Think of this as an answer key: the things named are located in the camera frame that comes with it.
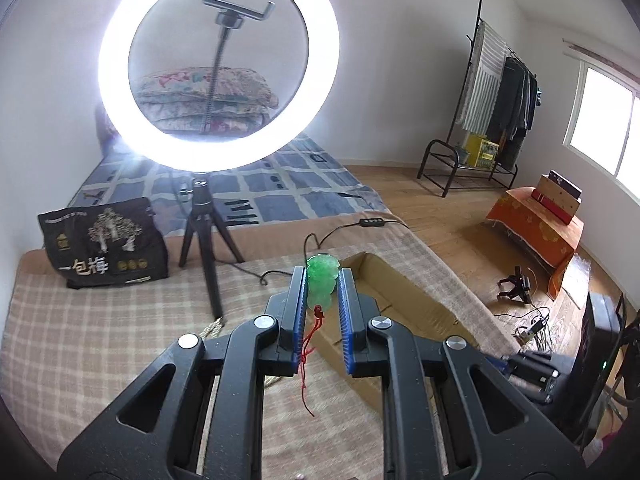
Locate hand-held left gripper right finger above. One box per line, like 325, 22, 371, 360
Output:
337, 268, 587, 480

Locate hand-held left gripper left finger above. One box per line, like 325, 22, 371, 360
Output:
57, 266, 308, 480

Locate green jade pendant red cord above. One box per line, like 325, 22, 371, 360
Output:
299, 254, 342, 418

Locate cardboard box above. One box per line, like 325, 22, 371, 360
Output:
305, 252, 473, 413

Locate black computer tower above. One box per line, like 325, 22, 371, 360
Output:
575, 292, 626, 411

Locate small black tripod on floor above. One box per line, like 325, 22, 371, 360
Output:
497, 266, 535, 306

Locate blue patterned bed sheet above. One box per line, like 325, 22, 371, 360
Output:
67, 132, 391, 237

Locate orange cloth covered table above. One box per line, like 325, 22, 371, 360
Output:
485, 186, 585, 301

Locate brown and red box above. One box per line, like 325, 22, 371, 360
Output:
531, 175, 582, 225

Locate black clothes rack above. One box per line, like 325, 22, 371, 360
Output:
417, 0, 543, 198

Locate dark flat box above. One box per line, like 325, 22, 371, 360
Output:
547, 170, 583, 200

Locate beige plaid blanket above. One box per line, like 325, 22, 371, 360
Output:
0, 230, 518, 480

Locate yellow box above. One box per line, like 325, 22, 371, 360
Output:
465, 134, 501, 170

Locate black bag tree print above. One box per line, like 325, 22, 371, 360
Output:
37, 197, 169, 290

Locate folded floral quilts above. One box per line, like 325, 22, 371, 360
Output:
134, 66, 280, 133

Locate dark hanging clothes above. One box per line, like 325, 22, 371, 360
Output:
487, 55, 542, 171

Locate window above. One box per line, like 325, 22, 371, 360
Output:
562, 60, 640, 191

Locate striped hanging cloth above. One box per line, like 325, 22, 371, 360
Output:
455, 22, 508, 131

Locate gooseneck phone holder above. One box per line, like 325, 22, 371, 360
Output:
201, 0, 275, 136

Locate power strip with cables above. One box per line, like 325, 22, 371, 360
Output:
515, 310, 551, 346

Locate beige braided rope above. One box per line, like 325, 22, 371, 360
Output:
200, 317, 226, 342

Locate black cable with inline remote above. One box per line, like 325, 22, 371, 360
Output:
245, 217, 396, 286

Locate white ring light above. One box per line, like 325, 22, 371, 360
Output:
97, 0, 342, 173

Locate white curtain rail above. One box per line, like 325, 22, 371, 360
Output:
562, 37, 640, 93

